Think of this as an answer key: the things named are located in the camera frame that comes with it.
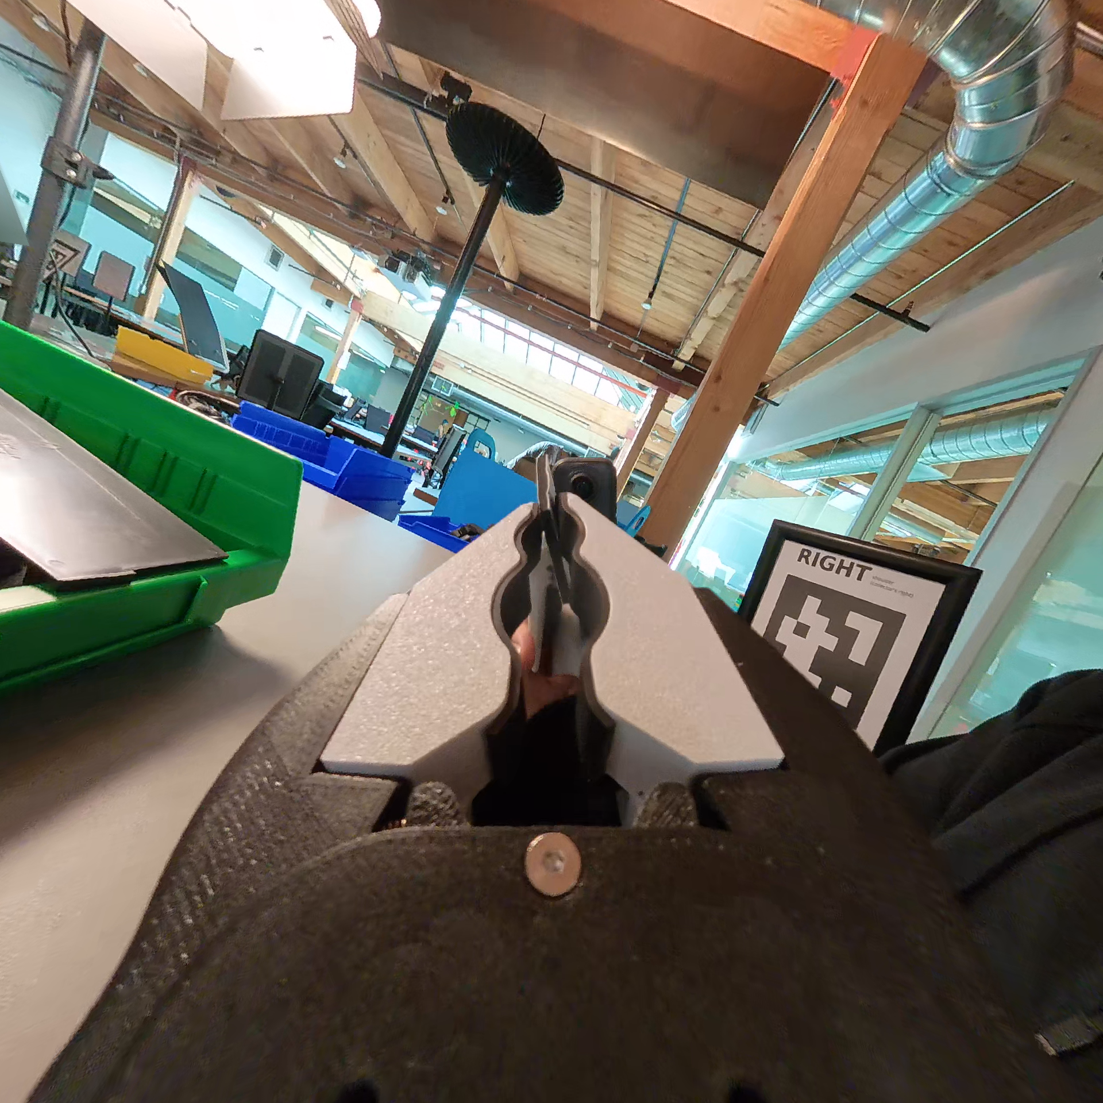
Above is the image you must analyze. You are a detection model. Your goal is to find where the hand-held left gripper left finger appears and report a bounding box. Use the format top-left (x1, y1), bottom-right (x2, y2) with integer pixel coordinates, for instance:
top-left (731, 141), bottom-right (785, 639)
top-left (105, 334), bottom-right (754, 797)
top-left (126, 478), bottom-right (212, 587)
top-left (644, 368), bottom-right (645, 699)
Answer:
top-left (321, 501), bottom-right (547, 818)

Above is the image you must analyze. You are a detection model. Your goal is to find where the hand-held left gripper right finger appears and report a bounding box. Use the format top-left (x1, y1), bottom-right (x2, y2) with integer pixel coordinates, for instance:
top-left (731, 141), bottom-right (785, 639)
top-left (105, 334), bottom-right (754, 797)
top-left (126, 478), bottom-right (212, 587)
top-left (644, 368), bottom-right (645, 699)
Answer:
top-left (560, 501), bottom-right (788, 825)

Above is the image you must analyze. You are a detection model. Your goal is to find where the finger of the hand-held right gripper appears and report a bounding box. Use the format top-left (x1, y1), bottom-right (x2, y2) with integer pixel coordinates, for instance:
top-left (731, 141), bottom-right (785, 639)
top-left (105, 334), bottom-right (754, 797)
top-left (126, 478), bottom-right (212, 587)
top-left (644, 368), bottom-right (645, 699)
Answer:
top-left (555, 604), bottom-right (590, 678)
top-left (528, 559), bottom-right (563, 673)

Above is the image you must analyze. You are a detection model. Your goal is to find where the thin dark card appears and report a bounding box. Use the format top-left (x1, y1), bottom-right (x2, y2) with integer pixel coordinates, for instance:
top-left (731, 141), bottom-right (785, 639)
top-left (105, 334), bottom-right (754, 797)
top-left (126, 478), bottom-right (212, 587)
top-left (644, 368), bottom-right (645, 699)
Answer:
top-left (534, 452), bottom-right (577, 608)

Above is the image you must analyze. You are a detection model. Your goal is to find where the person's right hand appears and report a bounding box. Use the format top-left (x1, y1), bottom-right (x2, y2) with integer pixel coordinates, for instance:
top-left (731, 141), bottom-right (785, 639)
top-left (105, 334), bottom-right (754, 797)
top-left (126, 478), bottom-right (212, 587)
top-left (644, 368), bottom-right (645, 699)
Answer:
top-left (516, 624), bottom-right (583, 717)

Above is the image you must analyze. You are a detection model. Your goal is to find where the blue panel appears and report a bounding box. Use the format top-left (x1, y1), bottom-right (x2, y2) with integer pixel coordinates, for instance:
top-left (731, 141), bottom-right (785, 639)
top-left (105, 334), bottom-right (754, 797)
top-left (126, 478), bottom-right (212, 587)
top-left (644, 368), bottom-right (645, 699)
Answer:
top-left (441, 447), bottom-right (538, 534)

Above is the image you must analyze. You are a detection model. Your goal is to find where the blue plastic bin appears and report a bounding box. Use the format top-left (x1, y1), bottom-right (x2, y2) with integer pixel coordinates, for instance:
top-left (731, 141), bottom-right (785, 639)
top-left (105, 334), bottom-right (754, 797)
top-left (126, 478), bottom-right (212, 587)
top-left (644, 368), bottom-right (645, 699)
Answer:
top-left (233, 401), bottom-right (417, 524)
top-left (398, 514), bottom-right (473, 552)

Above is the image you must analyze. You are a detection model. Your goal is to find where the black framed marker sign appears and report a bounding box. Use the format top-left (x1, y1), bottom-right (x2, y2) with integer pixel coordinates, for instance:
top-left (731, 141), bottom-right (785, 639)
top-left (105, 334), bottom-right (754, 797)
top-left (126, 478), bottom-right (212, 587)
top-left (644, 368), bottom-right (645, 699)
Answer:
top-left (739, 521), bottom-right (983, 755)

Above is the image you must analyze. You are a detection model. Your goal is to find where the green plastic bin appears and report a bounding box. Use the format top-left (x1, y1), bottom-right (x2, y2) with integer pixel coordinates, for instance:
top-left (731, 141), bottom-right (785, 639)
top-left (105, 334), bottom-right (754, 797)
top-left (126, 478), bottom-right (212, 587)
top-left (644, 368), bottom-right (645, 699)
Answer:
top-left (0, 321), bottom-right (304, 695)

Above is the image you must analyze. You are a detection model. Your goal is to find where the black monitor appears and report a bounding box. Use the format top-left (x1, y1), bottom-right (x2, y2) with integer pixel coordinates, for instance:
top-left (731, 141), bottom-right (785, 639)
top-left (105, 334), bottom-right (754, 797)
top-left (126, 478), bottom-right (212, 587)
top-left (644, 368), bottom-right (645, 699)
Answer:
top-left (238, 331), bottom-right (325, 417)

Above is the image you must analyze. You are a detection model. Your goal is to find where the black floor lamp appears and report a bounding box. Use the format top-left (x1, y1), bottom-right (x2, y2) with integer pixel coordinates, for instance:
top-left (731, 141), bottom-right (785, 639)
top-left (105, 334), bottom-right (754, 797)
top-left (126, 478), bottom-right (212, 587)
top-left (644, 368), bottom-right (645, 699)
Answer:
top-left (380, 101), bottom-right (567, 461)

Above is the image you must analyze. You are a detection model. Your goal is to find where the black flat sheet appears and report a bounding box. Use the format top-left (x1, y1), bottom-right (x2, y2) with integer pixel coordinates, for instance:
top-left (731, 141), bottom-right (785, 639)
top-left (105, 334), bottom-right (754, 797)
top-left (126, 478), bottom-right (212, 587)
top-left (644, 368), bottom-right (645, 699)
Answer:
top-left (0, 391), bottom-right (229, 587)

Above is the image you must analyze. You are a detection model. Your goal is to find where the yellow bin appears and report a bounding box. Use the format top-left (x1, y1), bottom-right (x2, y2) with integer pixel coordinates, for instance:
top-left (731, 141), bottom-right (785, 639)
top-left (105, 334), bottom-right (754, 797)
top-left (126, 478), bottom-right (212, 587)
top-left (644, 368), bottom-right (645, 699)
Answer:
top-left (114, 325), bottom-right (217, 386)

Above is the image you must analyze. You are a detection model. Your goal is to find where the tilted black board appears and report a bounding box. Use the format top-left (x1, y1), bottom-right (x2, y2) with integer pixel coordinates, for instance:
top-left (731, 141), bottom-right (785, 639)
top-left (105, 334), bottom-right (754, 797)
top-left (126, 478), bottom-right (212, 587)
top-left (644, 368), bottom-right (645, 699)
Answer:
top-left (157, 262), bottom-right (233, 373)

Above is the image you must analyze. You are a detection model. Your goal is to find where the white light panel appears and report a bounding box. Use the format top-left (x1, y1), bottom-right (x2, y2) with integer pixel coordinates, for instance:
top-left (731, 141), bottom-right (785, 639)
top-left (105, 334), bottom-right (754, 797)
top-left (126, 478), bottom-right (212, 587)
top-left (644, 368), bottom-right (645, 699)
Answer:
top-left (67, 0), bottom-right (384, 122)

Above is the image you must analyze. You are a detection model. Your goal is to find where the dark metal pole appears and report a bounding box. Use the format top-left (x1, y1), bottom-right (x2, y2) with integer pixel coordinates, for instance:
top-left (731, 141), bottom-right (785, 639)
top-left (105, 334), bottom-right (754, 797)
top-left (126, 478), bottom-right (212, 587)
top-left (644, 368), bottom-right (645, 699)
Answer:
top-left (4, 24), bottom-right (106, 331)

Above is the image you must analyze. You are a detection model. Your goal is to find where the wooden post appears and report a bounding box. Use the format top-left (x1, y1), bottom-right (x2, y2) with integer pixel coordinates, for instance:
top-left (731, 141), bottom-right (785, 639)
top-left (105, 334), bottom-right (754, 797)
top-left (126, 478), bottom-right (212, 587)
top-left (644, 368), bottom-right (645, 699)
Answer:
top-left (644, 33), bottom-right (932, 552)

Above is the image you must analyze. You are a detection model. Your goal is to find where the silver ventilation duct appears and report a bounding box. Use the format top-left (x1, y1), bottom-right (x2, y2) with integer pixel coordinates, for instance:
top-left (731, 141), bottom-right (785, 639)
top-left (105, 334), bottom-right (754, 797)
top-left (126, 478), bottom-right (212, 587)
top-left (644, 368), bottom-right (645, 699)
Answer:
top-left (776, 0), bottom-right (1079, 349)
top-left (758, 405), bottom-right (1062, 485)

